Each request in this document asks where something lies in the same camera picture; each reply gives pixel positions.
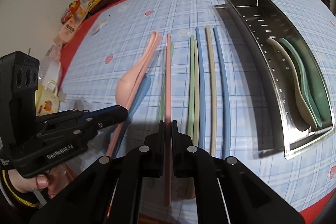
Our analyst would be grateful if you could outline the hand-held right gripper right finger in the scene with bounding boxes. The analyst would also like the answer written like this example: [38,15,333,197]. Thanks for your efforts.
[171,120,306,224]

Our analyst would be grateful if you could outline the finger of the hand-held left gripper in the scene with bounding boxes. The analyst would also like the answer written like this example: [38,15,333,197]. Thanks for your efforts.
[37,106,129,147]
[37,106,121,123]

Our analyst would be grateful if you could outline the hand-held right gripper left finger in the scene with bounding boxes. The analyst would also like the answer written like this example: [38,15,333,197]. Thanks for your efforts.
[29,120,166,224]

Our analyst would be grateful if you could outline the blue spoon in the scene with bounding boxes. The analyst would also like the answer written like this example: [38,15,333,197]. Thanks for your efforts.
[114,49,161,153]

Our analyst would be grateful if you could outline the blue chopstick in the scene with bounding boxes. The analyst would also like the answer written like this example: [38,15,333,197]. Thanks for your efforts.
[196,26,206,148]
[213,26,232,160]

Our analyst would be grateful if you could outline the pink chopstick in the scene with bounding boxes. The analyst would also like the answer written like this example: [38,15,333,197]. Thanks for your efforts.
[163,34,173,208]

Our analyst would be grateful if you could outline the stainless steel utensil holder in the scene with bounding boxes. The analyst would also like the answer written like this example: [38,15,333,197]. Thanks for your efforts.
[213,0,336,161]

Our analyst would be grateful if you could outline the person's left forearm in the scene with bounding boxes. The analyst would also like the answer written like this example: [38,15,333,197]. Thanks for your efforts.
[0,169,41,224]

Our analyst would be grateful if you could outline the person's left hand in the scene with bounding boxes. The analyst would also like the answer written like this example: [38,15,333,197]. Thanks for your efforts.
[8,165,69,199]

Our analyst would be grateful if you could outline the clear plastic container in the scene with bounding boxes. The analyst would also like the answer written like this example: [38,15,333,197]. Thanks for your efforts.
[38,56,62,90]

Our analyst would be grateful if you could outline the cream printed mug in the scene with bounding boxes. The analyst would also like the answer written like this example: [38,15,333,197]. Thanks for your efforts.
[35,81,66,117]

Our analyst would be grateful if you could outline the beige chopstick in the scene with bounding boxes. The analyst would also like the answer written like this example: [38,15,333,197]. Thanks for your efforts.
[205,25,218,156]

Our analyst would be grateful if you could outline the cream snack packet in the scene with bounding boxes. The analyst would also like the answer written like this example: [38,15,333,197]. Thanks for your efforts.
[54,7,88,45]

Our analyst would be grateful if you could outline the orange snack packet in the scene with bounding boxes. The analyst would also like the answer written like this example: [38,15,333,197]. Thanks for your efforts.
[61,0,80,24]

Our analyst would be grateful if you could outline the small clear wrapper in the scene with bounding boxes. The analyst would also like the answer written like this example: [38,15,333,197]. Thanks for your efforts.
[92,19,109,35]

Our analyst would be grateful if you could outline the blue plaid tablecloth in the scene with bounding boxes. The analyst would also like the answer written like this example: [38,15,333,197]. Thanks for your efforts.
[56,0,336,224]

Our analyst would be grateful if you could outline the dark red packet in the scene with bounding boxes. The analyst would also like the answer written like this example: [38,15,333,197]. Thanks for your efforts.
[89,0,126,14]

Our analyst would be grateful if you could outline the beige spoon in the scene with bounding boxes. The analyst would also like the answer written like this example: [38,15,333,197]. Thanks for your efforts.
[266,38,317,128]

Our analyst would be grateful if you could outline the dark green spoon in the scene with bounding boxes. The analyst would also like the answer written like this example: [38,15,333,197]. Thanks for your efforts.
[283,36,332,122]

